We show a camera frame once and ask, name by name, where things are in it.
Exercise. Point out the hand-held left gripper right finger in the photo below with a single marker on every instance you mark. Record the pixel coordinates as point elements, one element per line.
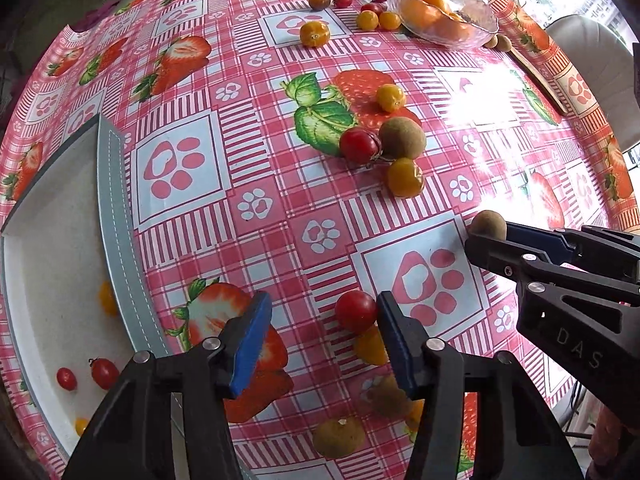
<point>400,350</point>

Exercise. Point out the yellow cherry tomato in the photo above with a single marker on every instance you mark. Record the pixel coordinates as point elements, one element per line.
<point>415,412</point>
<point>405,177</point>
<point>370,347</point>
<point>367,20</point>
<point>80,426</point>
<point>390,97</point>
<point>107,299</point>
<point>390,20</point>

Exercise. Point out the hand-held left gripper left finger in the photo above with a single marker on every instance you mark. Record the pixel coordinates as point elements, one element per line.
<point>248,347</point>

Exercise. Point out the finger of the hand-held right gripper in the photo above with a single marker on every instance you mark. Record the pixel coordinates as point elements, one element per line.
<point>537,240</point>
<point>500,255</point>

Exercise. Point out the small orange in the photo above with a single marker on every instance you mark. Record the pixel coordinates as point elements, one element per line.
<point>315,33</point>

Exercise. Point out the white tray with grey rim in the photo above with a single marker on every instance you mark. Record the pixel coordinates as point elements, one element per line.
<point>45,270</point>

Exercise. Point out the strawberry print pink tablecloth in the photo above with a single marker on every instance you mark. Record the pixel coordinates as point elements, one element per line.
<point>260,110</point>

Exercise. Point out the clear glass bowl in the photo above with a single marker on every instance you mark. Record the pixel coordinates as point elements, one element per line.
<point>480,22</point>

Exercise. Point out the large brown kiwi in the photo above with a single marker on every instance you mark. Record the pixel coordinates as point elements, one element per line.
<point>402,137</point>

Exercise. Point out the dark mixed-colour cherry tomato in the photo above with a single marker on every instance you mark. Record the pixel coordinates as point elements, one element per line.
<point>319,1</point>

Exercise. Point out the grey chair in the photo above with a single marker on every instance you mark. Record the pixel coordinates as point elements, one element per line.
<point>585,50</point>

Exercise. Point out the small brown kiwi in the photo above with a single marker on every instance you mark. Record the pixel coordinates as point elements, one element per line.
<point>491,41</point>
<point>504,43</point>
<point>488,222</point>

